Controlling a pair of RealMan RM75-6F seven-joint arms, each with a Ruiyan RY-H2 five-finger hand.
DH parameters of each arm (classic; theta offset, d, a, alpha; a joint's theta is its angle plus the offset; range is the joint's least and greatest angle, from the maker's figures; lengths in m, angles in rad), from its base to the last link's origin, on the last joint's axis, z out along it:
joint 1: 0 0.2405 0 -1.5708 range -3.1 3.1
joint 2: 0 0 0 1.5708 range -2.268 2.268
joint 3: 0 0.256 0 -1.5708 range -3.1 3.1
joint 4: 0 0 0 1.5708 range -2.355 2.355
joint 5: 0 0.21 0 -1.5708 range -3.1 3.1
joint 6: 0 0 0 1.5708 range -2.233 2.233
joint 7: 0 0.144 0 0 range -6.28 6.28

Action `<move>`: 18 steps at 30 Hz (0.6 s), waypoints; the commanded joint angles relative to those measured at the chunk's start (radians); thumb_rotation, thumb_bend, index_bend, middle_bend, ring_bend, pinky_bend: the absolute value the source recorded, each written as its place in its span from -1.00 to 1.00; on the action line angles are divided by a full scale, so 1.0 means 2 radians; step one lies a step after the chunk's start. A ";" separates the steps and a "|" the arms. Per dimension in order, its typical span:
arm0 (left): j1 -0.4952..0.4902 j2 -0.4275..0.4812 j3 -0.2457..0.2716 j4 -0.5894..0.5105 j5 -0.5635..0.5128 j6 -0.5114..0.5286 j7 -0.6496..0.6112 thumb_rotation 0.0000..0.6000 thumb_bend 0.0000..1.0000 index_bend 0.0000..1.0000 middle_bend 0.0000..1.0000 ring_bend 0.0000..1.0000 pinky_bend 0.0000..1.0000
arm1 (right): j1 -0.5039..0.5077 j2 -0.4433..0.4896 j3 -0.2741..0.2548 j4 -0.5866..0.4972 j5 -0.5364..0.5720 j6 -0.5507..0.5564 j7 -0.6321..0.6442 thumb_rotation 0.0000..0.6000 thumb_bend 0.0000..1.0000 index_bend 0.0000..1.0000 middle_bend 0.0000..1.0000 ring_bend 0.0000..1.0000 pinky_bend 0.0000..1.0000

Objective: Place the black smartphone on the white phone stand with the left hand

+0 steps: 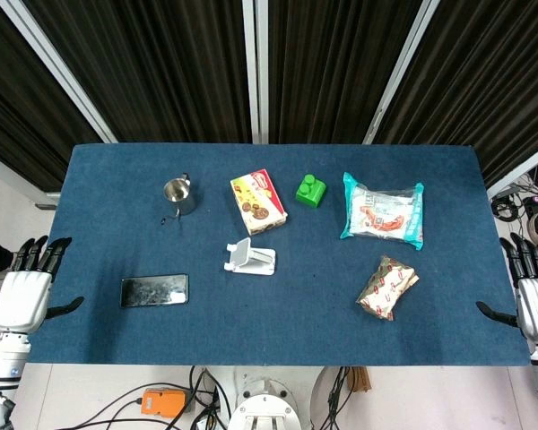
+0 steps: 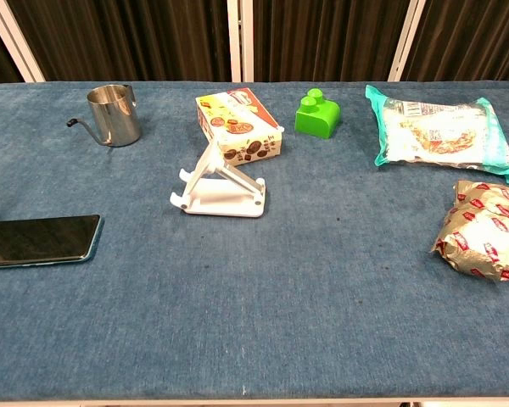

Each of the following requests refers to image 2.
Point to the white folding phone stand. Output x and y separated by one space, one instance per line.
225 199

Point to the teal-edged clear snack bag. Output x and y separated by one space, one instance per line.
441 131

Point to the dark pleated curtain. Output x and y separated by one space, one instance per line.
123 38

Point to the stainless steel gooseneck pitcher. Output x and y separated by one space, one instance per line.
112 116

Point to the cream cookie box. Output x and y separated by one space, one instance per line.
242 127

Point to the green toy building block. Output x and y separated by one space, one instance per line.
317 116

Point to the gold and red foil package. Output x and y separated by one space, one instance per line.
483 231

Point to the white frame post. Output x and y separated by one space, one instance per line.
407 40
15 40
240 40

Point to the black smartphone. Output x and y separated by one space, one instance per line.
38 239

